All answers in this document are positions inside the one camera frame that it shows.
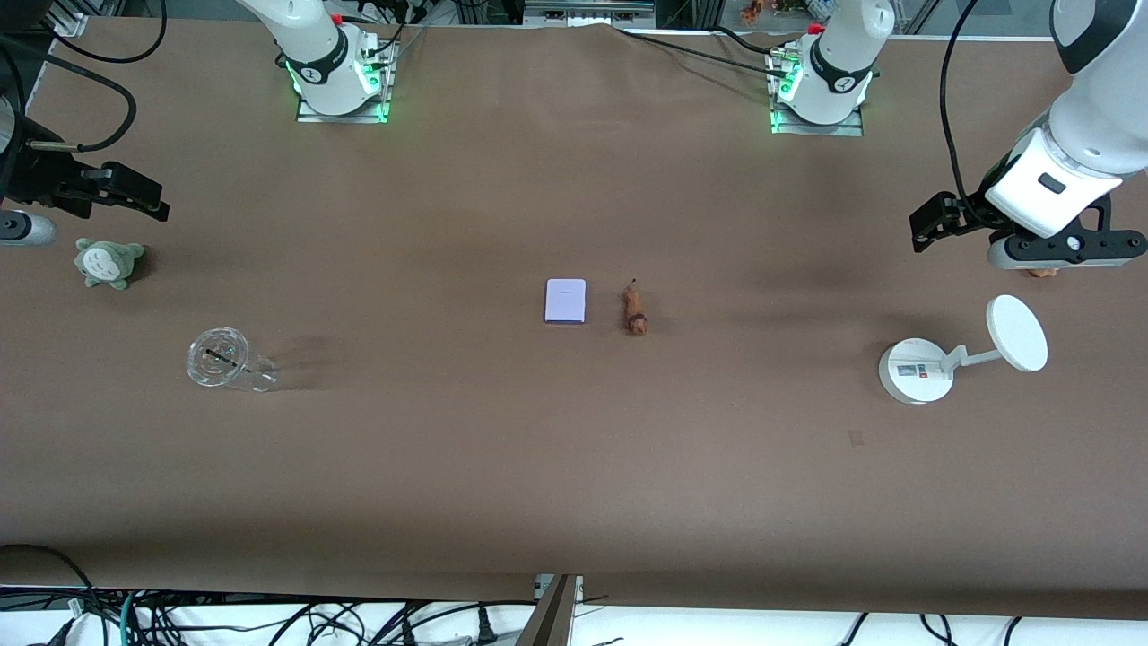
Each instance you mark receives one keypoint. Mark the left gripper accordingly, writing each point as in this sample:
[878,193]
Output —
[970,215]

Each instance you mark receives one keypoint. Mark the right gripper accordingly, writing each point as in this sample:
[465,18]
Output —
[36,178]

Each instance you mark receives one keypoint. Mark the brown lion statue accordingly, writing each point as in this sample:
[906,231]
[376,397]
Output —
[636,311]

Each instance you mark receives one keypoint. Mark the lavender rectangular box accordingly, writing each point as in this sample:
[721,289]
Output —
[565,301]

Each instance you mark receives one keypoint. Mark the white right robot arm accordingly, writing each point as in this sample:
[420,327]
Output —
[314,54]

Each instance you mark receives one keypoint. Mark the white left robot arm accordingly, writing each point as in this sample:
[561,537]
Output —
[1103,126]

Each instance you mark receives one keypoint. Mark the grey green plush toy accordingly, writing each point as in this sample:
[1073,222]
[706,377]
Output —
[108,263]

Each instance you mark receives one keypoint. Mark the brown plush toy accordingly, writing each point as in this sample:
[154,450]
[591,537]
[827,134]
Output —
[1042,273]

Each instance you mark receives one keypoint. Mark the clear plastic cup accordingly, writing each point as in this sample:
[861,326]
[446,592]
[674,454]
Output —
[220,359]

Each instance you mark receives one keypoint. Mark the orange figurine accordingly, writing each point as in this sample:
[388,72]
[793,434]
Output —
[752,12]

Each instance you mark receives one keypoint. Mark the grey metal box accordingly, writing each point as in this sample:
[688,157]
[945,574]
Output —
[587,11]

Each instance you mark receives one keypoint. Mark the black power plug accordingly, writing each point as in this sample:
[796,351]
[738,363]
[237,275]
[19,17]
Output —
[485,628]

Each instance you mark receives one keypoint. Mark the brown table support beam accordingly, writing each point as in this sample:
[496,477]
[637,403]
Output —
[549,619]

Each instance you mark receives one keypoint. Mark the black left camera mount plate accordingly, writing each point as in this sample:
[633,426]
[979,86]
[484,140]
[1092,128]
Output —
[1076,244]

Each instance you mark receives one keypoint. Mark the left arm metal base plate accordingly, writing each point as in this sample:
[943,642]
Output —
[816,128]

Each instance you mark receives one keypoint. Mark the aluminium frame corner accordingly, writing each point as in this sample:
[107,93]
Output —
[70,20]

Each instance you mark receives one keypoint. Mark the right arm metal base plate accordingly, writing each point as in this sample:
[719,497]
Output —
[345,115]

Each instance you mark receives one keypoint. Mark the white metal bracket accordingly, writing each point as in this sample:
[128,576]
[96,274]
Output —
[541,588]

